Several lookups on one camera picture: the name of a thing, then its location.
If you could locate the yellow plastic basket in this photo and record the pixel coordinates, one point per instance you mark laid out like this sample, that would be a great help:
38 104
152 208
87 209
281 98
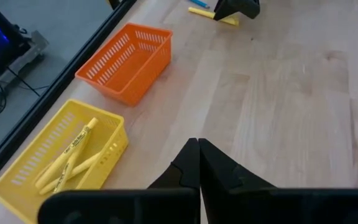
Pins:
113 146

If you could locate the grey computer stand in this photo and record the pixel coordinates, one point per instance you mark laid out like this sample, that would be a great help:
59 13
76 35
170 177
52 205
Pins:
30 49

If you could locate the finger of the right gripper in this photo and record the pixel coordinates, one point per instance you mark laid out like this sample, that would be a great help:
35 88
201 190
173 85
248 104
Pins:
225 9
250 7

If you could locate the yellow pen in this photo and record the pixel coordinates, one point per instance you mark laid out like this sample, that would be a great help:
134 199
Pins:
79 140
63 177
89 163
202 13

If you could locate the orange plastic basket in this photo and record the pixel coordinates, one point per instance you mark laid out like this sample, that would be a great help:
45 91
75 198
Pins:
135 87

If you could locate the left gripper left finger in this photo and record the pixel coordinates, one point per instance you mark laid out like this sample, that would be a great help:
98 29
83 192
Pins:
185 174

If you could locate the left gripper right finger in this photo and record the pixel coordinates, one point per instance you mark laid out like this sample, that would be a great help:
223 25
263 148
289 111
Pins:
222 180

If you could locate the blue pencil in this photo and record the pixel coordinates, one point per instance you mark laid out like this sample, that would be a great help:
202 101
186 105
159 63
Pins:
200 3

